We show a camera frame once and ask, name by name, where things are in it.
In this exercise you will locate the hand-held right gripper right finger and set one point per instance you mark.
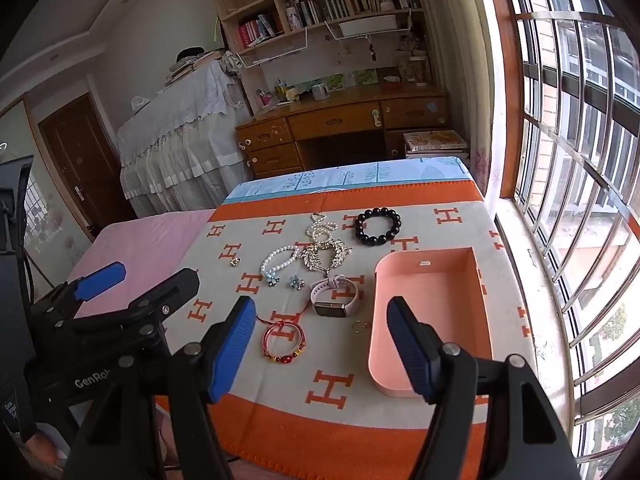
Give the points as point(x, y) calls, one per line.
point(407, 350)

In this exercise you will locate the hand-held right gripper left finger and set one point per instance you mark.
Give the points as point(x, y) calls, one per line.
point(235, 350)

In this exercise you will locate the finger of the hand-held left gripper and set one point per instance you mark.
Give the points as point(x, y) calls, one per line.
point(165, 295)
point(100, 280)

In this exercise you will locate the pink box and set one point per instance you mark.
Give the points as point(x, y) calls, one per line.
point(430, 285)

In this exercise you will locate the blue flower earring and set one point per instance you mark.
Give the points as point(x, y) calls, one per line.
point(296, 283)
point(273, 280)

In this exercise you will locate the white smartwatch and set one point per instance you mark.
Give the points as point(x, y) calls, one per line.
point(330, 307)

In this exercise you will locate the pink bedsheet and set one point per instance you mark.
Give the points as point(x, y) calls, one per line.
point(150, 240)

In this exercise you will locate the orange patterned blanket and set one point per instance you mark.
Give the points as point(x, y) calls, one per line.
point(280, 390)

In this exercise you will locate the brown wooden door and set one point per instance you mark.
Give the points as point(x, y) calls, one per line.
point(80, 160)

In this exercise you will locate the white lace covered furniture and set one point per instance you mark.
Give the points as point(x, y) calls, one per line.
point(175, 125)

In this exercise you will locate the blue printed bedsheet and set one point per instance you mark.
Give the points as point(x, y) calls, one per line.
point(350, 175)

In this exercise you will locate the stack of large books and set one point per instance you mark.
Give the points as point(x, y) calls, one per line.
point(435, 141)

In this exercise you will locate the pink pen holder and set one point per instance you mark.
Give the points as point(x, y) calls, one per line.
point(265, 98)

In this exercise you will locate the pile of books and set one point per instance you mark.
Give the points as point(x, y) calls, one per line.
point(192, 67)

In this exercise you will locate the wooden desk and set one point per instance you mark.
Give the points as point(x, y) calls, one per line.
point(330, 120)

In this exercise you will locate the black hat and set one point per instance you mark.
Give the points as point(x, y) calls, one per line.
point(189, 53)

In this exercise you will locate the metal window grille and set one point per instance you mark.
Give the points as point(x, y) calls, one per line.
point(575, 160)

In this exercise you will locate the white mug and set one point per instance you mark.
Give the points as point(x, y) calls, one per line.
point(319, 92)

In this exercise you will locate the green picture cards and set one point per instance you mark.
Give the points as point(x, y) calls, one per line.
point(352, 79)

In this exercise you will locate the row of red books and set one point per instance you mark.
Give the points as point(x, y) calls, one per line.
point(252, 32)

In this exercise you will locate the glass jars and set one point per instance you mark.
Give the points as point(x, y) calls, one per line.
point(414, 70)

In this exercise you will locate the white sheer curtain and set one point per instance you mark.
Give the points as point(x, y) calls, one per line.
point(460, 60)

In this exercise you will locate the row of pale books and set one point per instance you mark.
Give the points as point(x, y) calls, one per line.
point(315, 10)

